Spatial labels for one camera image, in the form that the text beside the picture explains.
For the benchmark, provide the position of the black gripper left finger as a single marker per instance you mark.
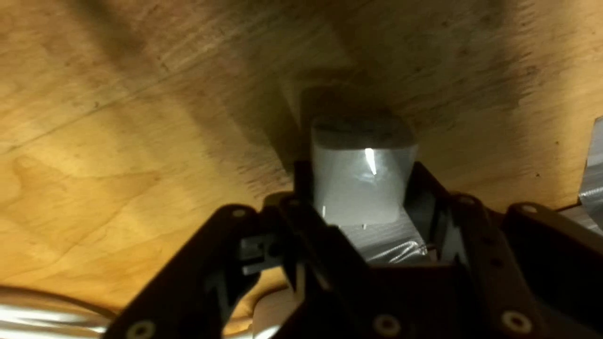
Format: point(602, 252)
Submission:
point(265, 269)

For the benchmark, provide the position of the white charging adapter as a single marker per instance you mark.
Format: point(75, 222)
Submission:
point(359, 175)

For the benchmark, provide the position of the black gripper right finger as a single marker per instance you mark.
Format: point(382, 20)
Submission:
point(534, 269)

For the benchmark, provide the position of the grey tape strip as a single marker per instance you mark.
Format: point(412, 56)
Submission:
point(595, 175)

